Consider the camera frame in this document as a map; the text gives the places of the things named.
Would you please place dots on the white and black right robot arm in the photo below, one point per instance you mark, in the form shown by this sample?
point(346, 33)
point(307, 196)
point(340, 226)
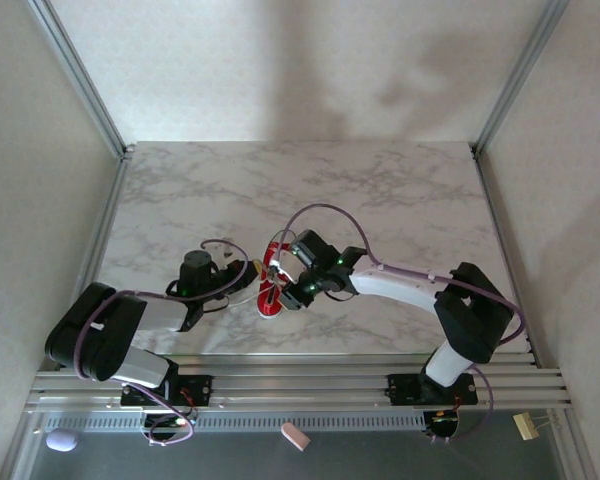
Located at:
point(395, 287)

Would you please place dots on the left arm base electronics board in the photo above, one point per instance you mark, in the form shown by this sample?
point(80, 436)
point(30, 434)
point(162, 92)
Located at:
point(170, 422)

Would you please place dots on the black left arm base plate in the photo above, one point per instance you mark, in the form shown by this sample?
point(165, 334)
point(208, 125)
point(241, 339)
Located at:
point(200, 387)

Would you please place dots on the white shoelace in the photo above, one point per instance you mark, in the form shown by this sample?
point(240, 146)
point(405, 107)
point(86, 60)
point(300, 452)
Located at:
point(275, 262)

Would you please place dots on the aluminium frame corner post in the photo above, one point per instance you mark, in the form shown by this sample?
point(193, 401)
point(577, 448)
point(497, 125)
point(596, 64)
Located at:
point(80, 75)
point(520, 75)

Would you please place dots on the aluminium frame side rail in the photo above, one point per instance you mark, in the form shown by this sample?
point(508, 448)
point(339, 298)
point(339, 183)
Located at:
point(100, 235)
point(500, 240)

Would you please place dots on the lavender oval eraser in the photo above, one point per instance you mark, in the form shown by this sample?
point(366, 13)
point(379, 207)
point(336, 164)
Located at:
point(61, 440)

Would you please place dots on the beige binder clip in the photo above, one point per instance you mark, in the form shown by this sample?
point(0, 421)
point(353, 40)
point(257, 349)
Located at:
point(526, 426)

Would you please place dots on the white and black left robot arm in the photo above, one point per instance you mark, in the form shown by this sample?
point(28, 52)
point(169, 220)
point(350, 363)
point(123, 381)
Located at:
point(160, 316)

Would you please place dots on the aluminium frame cross rails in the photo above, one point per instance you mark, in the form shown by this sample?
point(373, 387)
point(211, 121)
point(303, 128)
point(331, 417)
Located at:
point(300, 380)

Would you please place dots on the pink eraser block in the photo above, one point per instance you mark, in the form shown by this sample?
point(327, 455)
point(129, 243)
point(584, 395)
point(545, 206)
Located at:
point(296, 436)

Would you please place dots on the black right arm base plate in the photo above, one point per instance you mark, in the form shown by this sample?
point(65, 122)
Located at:
point(400, 387)

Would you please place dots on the right arm base electronics board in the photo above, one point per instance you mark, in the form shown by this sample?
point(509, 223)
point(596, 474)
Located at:
point(442, 422)

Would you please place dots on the red canvas sneaker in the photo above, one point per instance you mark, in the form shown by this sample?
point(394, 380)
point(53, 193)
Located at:
point(266, 306)

